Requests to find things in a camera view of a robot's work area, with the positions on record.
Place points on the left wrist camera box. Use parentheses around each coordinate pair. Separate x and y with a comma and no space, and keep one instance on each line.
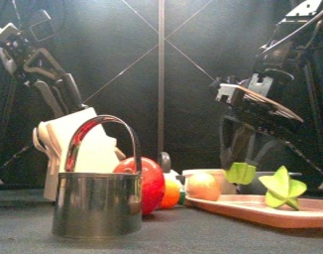
(41,25)

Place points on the white cloth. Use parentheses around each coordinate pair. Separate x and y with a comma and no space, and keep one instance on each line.
(94,145)

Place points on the green starfruit piece small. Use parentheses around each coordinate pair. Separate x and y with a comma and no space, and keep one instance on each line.
(241,173)

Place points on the pink plastic tray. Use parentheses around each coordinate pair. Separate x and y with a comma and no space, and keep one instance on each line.
(260,211)

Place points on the green starfruit piece large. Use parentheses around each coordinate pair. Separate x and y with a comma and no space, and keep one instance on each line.
(282,188)

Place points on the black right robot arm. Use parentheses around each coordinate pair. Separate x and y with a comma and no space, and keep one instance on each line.
(296,39)

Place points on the small green toy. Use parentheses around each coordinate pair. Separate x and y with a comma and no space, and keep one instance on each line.
(181,197)

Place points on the tan toy onion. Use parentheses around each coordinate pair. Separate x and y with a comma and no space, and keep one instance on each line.
(202,187)

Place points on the black round knob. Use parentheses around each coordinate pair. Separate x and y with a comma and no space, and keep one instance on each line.
(164,161)

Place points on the orange toy fruit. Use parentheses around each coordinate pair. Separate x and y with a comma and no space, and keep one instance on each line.
(170,195)

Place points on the vertical metal frame pole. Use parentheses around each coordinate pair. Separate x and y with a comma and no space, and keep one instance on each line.
(160,72)

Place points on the shiny metal bucket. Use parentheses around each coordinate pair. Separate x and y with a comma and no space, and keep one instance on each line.
(97,201)

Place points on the red toy apple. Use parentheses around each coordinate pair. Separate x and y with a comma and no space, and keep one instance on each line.
(152,185)

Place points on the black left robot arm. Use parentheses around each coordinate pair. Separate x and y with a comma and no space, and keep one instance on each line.
(2,13)

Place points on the beige cup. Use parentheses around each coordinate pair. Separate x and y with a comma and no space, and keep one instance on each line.
(221,178)

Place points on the dark grey bowl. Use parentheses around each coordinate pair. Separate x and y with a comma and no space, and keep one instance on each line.
(252,188)

